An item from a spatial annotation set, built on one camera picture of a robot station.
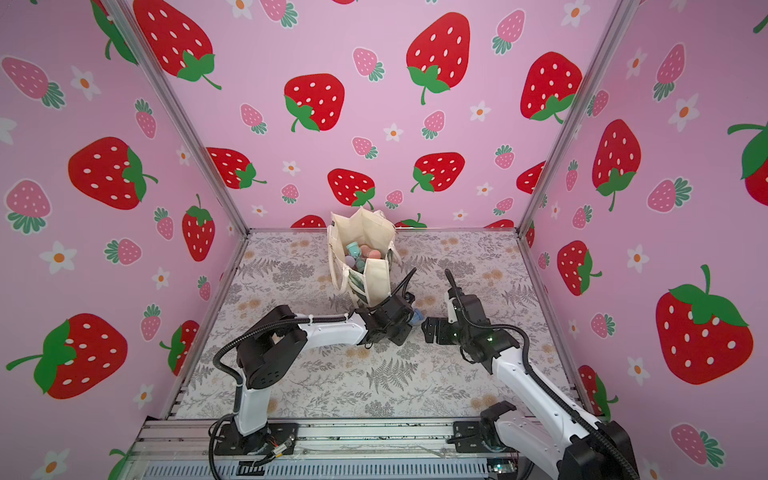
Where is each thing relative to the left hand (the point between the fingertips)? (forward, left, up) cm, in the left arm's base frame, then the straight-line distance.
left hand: (407, 327), depth 93 cm
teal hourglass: (+20, +18, +15) cm, 31 cm away
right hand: (-5, -7, +10) cm, 13 cm away
